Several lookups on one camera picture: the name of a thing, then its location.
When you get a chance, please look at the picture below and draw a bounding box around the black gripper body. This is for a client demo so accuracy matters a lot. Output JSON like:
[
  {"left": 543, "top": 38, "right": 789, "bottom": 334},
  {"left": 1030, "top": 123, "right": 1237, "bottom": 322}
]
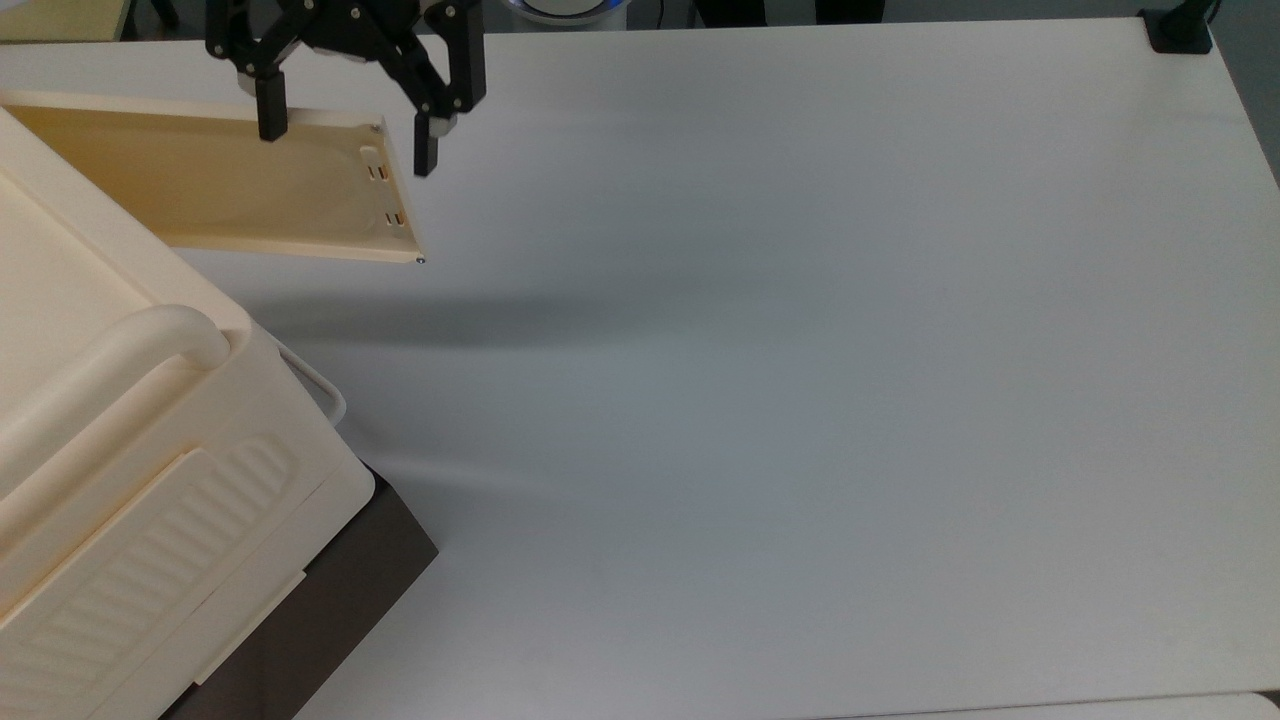
[{"left": 296, "top": 0, "right": 433, "bottom": 63}]

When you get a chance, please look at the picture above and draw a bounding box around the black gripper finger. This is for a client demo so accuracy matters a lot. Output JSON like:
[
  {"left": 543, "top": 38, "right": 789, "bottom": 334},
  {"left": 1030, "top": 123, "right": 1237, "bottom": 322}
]
[
  {"left": 204, "top": 0, "right": 323, "bottom": 143},
  {"left": 378, "top": 0, "right": 489, "bottom": 179}
]

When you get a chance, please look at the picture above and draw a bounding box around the cream cabinet door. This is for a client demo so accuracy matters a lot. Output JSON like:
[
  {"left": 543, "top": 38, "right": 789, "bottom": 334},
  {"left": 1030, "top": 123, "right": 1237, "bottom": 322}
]
[{"left": 0, "top": 90, "right": 429, "bottom": 267}]

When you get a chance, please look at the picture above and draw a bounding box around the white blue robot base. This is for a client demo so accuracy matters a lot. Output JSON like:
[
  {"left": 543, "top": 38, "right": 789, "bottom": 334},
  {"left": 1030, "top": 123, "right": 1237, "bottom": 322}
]
[{"left": 503, "top": 0, "right": 633, "bottom": 30}]

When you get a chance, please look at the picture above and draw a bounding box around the cream plastic cabinet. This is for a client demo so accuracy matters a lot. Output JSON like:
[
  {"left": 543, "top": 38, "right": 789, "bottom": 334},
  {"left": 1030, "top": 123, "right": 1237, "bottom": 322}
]
[{"left": 0, "top": 105, "right": 377, "bottom": 720}]

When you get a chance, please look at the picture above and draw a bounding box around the yellow side table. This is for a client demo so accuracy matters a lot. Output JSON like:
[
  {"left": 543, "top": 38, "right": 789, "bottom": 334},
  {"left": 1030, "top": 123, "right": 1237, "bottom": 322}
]
[{"left": 0, "top": 0, "right": 138, "bottom": 44}]

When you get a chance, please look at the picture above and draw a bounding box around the dark brown base block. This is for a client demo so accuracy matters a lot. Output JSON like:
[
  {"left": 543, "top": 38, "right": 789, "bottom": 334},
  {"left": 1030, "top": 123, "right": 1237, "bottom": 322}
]
[{"left": 155, "top": 463, "right": 440, "bottom": 720}]

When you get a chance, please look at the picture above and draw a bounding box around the black table clamp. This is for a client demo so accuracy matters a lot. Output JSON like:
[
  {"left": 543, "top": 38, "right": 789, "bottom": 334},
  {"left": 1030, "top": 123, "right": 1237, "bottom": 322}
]
[{"left": 1139, "top": 0, "right": 1223, "bottom": 55}]

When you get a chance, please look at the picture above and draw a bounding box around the white wire loop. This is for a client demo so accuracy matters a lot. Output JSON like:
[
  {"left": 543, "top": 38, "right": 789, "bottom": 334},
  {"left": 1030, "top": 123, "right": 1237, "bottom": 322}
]
[{"left": 274, "top": 342, "right": 349, "bottom": 429}]

